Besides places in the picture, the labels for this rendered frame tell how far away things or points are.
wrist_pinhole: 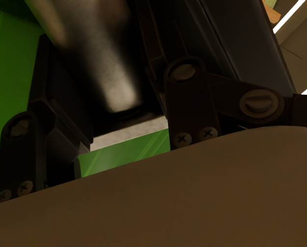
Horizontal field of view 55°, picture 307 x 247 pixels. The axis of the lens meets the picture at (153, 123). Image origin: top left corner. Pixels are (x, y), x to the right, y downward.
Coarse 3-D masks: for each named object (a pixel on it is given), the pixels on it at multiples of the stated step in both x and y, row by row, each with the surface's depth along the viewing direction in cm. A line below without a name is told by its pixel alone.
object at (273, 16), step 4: (264, 0) 257; (268, 0) 265; (272, 0) 266; (276, 0) 266; (264, 4) 256; (268, 4) 265; (272, 4) 266; (268, 8) 257; (272, 8) 265; (268, 12) 257; (272, 12) 258; (276, 12) 259; (268, 16) 259; (272, 16) 258; (276, 16) 259; (280, 16) 260; (272, 20) 262; (276, 20) 259
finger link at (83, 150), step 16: (48, 48) 11; (48, 64) 10; (64, 64) 11; (32, 80) 10; (48, 80) 10; (64, 80) 11; (32, 96) 9; (48, 96) 9; (64, 96) 10; (80, 96) 12; (48, 112) 10; (64, 112) 10; (80, 112) 11; (48, 128) 9; (64, 128) 10; (80, 128) 11; (48, 144) 9; (64, 144) 10; (80, 144) 11; (48, 160) 9; (64, 160) 10; (48, 176) 10
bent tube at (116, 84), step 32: (32, 0) 9; (64, 0) 8; (96, 0) 9; (64, 32) 9; (96, 32) 9; (128, 32) 10; (96, 64) 10; (128, 64) 10; (96, 96) 11; (128, 96) 11; (96, 128) 12; (128, 128) 12; (160, 128) 12
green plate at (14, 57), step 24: (0, 0) 12; (0, 24) 12; (24, 24) 12; (0, 48) 13; (24, 48) 13; (0, 72) 14; (24, 72) 14; (0, 96) 15; (24, 96) 15; (0, 120) 16; (120, 144) 18; (144, 144) 19; (168, 144) 19; (96, 168) 20
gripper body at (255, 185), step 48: (192, 144) 6; (240, 144) 6; (288, 144) 5; (48, 192) 6; (96, 192) 6; (144, 192) 5; (192, 192) 5; (240, 192) 5; (288, 192) 5; (0, 240) 6; (48, 240) 5; (96, 240) 5; (144, 240) 5; (192, 240) 5; (240, 240) 4; (288, 240) 4
